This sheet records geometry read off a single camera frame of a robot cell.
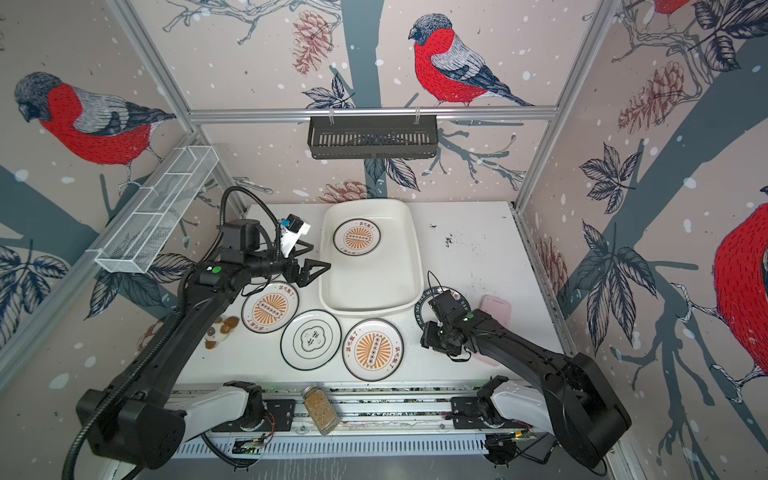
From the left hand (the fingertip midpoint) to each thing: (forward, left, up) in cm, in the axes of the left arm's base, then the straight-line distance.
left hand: (316, 255), depth 72 cm
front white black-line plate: (-11, +6, -27) cm, 30 cm away
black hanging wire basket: (+53, -12, 0) cm, 55 cm away
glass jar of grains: (-31, -2, -23) cm, 39 cm away
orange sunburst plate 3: (0, +21, -27) cm, 34 cm away
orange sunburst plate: (+28, -6, -26) cm, 38 cm away
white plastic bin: (+8, -16, -28) cm, 34 cm away
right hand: (-13, -28, -26) cm, 41 cm away
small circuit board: (-36, +16, -29) cm, 49 cm away
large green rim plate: (-2, -29, -27) cm, 39 cm away
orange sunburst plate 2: (-14, -13, -27) cm, 33 cm away
